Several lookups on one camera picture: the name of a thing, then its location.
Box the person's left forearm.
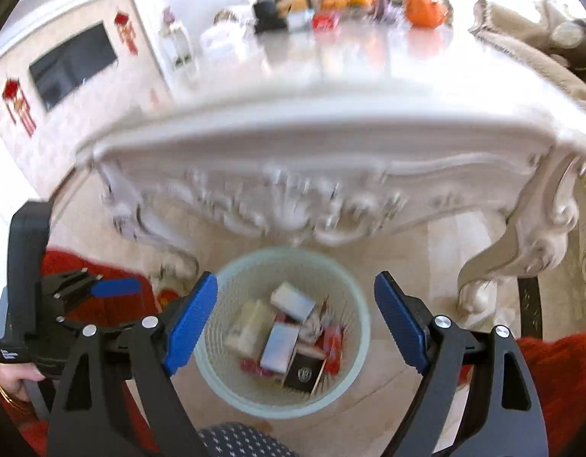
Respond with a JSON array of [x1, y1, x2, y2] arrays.
[[0, 390, 51, 457]]

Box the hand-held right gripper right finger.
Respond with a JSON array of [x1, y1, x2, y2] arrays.
[[373, 270, 549, 457]]

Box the black wall television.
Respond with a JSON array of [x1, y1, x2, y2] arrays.
[[29, 21, 119, 112]]

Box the person's red sweater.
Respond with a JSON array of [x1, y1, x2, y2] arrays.
[[41, 248, 586, 457]]

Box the black emblem box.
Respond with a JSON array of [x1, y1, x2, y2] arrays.
[[282, 353, 328, 395]]

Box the white side stand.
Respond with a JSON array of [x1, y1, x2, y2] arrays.
[[160, 21, 199, 81]]

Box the silver box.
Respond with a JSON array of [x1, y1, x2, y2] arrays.
[[260, 323, 301, 374]]

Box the person's dotted navy trousers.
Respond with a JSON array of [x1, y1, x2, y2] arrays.
[[198, 421, 298, 457]]

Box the gold bracelet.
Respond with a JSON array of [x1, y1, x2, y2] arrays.
[[0, 359, 32, 412]]

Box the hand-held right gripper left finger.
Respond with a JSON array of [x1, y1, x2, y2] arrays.
[[46, 270, 218, 457]]

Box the pale green waste basket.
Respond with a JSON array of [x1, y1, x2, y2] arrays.
[[194, 246, 372, 420]]

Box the red foil wrapper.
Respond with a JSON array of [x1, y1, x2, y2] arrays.
[[300, 295, 346, 374]]

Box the beige box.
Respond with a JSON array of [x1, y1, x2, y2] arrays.
[[224, 300, 275, 358]]

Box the small grey box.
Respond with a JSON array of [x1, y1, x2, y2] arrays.
[[287, 10, 313, 32]]

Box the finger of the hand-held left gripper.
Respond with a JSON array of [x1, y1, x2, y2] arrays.
[[55, 314, 87, 339], [41, 269, 142, 312]]

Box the red tassel wall ornament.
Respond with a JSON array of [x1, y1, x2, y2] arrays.
[[2, 77, 37, 138]]

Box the person's left hand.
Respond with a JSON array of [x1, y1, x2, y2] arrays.
[[0, 362, 34, 403]]

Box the red knot wall ornament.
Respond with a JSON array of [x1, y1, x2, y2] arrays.
[[113, 8, 138, 55]]

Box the white box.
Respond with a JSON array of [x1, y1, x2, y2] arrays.
[[270, 282, 317, 322]]

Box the white plastic bag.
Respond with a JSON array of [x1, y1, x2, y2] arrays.
[[200, 19, 248, 51]]

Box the orange gift bag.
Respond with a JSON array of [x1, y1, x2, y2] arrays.
[[403, 0, 453, 28]]

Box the ornate white carved table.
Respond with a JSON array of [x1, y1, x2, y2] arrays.
[[74, 10, 586, 315]]

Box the beige fringed armchair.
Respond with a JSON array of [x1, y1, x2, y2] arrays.
[[471, 0, 586, 120]]

